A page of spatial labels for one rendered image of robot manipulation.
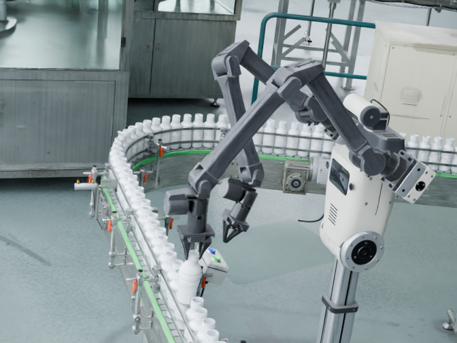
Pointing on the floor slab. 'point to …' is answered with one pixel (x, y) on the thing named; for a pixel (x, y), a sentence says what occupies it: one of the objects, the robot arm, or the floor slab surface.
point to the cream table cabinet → (415, 79)
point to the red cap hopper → (319, 47)
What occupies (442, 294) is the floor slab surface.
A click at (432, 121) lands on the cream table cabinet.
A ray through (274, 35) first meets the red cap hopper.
